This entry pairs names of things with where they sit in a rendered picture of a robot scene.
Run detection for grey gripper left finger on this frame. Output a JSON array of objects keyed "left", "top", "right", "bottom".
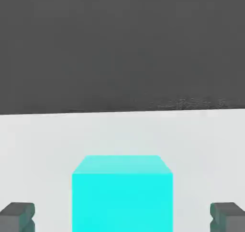
[{"left": 0, "top": 202, "right": 36, "bottom": 232}]

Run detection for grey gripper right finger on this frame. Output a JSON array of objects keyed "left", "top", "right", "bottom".
[{"left": 210, "top": 202, "right": 245, "bottom": 232}]

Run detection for small cyan cube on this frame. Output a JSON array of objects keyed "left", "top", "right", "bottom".
[{"left": 71, "top": 155, "right": 174, "bottom": 232}]

